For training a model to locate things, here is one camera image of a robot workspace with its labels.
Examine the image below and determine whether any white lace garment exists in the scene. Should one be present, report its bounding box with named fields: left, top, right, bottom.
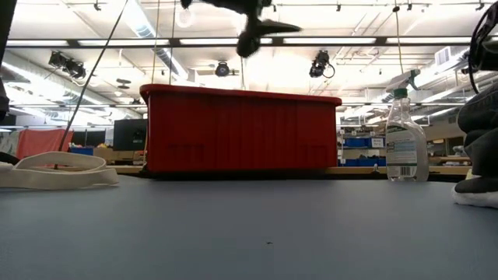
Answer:
left=451, top=187, right=498, bottom=210

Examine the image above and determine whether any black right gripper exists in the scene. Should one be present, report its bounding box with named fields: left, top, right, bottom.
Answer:
left=481, top=37, right=498, bottom=73

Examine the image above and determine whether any black background monitor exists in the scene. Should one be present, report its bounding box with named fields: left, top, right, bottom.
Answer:
left=112, top=118, right=149, bottom=152

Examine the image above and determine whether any clear plastic spray bottle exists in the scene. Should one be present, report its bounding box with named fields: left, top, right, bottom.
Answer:
left=384, top=68, right=430, bottom=183

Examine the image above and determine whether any cream canvas tote bag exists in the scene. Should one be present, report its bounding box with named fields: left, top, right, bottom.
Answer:
left=0, top=150, right=121, bottom=191

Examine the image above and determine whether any blue table mat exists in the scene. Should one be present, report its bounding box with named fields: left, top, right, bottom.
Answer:
left=0, top=174, right=498, bottom=280

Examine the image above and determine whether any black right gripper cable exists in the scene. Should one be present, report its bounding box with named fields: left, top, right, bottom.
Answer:
left=468, top=2, right=498, bottom=94

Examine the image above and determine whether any overhead LED light bar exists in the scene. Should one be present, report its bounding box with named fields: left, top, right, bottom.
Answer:
left=5, top=37, right=474, bottom=50

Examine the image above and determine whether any silver air duct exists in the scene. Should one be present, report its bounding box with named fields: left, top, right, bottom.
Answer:
left=116, top=0, right=191, bottom=81

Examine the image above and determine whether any light wooden desk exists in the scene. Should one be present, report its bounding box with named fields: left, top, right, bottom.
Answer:
left=54, top=165, right=472, bottom=177

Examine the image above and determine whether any dark grey garment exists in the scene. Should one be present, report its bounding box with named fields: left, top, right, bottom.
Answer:
left=457, top=83, right=498, bottom=194

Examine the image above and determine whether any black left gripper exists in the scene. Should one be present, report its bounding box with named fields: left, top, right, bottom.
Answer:
left=181, top=0, right=303, bottom=58

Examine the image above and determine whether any black overhead camera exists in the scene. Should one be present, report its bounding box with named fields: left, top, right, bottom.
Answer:
left=215, top=60, right=231, bottom=78

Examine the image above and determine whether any long black desk cable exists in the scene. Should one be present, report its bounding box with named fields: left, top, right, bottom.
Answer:
left=53, top=0, right=130, bottom=169

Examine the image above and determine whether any red plastic laundry basket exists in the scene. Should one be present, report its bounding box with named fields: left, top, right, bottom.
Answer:
left=139, top=83, right=343, bottom=175

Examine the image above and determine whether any red hanging cloth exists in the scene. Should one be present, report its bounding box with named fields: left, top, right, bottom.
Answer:
left=15, top=128, right=75, bottom=159

